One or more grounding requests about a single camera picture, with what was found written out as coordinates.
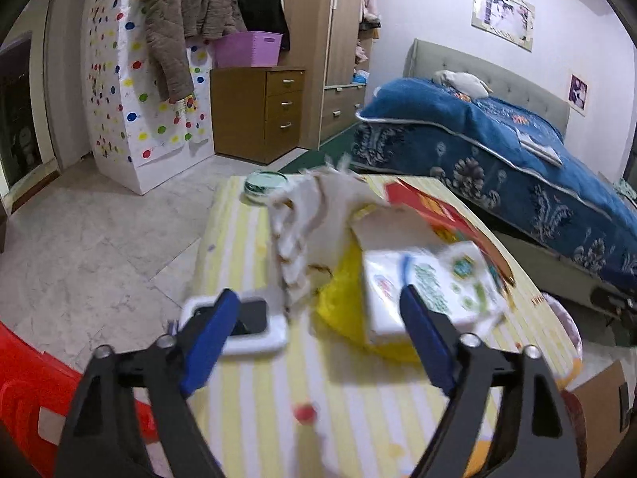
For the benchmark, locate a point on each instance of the white portable wifi device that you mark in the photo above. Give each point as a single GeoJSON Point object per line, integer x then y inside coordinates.
{"type": "Point", "coordinates": [259, 343]}

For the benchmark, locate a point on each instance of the white pillow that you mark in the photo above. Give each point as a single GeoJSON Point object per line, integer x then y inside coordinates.
{"type": "Point", "coordinates": [463, 81]}

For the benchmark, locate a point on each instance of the dark framed glass panel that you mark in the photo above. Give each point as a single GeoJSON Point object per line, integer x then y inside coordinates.
{"type": "Point", "coordinates": [20, 119]}

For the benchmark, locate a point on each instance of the purple plastic basket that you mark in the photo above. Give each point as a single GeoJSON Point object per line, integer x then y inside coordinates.
{"type": "Point", "coordinates": [249, 50]}

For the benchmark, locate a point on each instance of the large wall poster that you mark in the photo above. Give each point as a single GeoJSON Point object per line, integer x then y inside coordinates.
{"type": "Point", "coordinates": [502, 15]}

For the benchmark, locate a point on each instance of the folded white cloth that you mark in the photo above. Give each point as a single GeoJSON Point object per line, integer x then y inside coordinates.
{"type": "Point", "coordinates": [540, 149]}

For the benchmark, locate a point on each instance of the white tissue paper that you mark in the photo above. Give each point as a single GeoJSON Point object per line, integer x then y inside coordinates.
{"type": "Point", "coordinates": [318, 219]}

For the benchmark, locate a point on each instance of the yellow foam fruit net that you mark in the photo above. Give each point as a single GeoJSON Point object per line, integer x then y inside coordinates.
{"type": "Point", "coordinates": [343, 298]}

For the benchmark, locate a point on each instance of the green round tin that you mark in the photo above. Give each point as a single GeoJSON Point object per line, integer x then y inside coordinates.
{"type": "Point", "coordinates": [263, 181]}

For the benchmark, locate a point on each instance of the brown cardboard box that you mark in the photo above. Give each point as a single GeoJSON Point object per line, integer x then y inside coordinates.
{"type": "Point", "coordinates": [597, 398]}

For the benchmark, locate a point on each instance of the red printed paper box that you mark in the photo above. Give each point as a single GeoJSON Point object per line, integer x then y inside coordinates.
{"type": "Point", "coordinates": [423, 204]}

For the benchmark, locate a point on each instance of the white polka-dot cabinet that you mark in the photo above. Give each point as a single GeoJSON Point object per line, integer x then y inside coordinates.
{"type": "Point", "coordinates": [114, 124]}

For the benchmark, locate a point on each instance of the trash bin with pink bag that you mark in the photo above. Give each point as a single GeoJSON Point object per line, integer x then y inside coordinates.
{"type": "Point", "coordinates": [567, 338]}

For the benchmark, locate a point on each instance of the light blue plastic bag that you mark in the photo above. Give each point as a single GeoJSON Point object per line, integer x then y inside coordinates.
{"type": "Point", "coordinates": [361, 77]}

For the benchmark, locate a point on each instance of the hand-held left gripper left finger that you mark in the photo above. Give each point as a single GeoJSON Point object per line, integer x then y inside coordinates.
{"type": "Point", "coordinates": [209, 338]}

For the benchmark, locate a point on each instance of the yellow striped tablecloth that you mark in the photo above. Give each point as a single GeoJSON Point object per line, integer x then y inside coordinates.
{"type": "Point", "coordinates": [239, 239]}

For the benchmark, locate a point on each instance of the brown cardboard piece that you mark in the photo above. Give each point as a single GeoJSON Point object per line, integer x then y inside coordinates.
{"type": "Point", "coordinates": [393, 231]}

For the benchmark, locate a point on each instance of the brown quilted jacket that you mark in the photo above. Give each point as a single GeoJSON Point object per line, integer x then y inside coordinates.
{"type": "Point", "coordinates": [174, 20]}

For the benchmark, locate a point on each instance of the blue floral blanket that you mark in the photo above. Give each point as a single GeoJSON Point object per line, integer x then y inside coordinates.
{"type": "Point", "coordinates": [473, 129]}

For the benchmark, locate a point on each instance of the wooden wardrobe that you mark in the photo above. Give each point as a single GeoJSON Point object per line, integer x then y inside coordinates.
{"type": "Point", "coordinates": [343, 25]}

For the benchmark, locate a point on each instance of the red plastic stool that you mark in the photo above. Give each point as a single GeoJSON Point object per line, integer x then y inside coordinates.
{"type": "Point", "coordinates": [30, 373]}

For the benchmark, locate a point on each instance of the pale green cloth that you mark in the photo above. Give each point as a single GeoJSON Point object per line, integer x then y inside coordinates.
{"type": "Point", "coordinates": [627, 190]}

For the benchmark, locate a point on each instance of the black jacket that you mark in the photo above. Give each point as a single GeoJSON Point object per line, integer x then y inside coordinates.
{"type": "Point", "coordinates": [259, 0]}

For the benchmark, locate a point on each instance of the small wall poster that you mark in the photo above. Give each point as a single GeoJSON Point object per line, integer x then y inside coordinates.
{"type": "Point", "coordinates": [578, 92]}

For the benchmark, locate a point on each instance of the grey upholstered bed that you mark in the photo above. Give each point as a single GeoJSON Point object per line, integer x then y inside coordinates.
{"type": "Point", "coordinates": [517, 87]}

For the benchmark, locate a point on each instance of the brown drawer cabinet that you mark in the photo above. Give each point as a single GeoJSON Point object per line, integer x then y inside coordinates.
{"type": "Point", "coordinates": [239, 109]}

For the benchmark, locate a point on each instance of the white tissue packet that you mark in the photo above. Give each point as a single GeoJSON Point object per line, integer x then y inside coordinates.
{"type": "Point", "coordinates": [448, 269]}

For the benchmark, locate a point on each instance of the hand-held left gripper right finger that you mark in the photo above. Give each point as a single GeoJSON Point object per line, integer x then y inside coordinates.
{"type": "Point", "coordinates": [423, 338]}

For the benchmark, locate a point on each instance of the dark green floor mat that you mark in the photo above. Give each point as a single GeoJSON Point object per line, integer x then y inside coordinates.
{"type": "Point", "coordinates": [308, 157]}

